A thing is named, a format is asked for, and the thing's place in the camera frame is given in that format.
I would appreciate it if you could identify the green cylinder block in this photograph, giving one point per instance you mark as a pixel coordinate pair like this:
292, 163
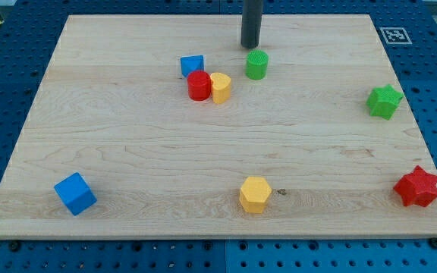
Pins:
256, 64

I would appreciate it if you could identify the wooden board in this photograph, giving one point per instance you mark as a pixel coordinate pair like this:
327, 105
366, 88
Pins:
114, 107

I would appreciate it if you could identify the yellow heart block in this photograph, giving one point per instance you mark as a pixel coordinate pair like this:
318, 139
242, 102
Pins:
221, 87

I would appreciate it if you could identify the red cylinder block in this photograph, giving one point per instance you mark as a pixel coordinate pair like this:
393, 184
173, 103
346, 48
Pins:
199, 85

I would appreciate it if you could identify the yellow hexagon block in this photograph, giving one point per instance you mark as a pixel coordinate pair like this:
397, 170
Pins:
254, 194

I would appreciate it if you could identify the blue triangle block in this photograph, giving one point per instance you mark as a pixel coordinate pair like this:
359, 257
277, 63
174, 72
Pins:
192, 63

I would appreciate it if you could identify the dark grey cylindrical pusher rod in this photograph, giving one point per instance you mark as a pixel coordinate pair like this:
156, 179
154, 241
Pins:
251, 23

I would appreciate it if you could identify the blue cube block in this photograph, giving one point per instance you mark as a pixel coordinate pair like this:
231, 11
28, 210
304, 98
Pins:
75, 193

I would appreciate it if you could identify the green star block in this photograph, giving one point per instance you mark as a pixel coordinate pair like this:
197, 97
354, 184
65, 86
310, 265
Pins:
383, 101

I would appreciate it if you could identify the white fiducial marker tag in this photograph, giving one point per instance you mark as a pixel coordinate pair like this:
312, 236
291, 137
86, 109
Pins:
395, 36

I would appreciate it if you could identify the red star block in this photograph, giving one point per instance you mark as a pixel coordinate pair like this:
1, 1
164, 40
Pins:
418, 187

